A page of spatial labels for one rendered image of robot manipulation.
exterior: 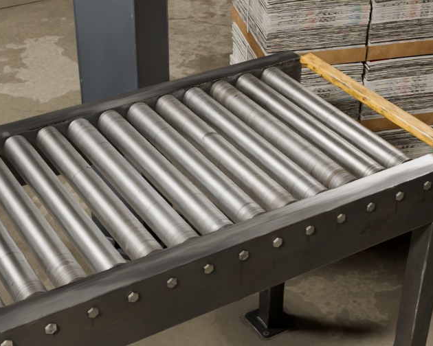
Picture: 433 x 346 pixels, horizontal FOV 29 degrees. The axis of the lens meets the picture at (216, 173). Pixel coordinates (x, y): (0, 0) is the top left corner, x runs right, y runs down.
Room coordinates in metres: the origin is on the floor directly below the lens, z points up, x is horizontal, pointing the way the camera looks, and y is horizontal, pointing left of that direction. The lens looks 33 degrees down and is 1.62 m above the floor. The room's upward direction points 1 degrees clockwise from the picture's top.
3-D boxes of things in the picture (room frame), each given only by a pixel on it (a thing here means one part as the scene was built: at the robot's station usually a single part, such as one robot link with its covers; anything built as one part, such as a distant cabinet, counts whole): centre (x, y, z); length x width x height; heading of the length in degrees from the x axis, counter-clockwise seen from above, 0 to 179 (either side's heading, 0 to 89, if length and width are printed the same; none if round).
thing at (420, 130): (1.53, -0.31, 0.81); 0.43 x 0.03 x 0.02; 32
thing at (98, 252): (1.19, 0.27, 0.77); 0.47 x 0.05 x 0.05; 32
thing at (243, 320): (1.74, -0.15, 0.01); 0.14 x 0.14 x 0.01; 32
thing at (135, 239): (1.22, 0.21, 0.77); 0.47 x 0.05 x 0.05; 32
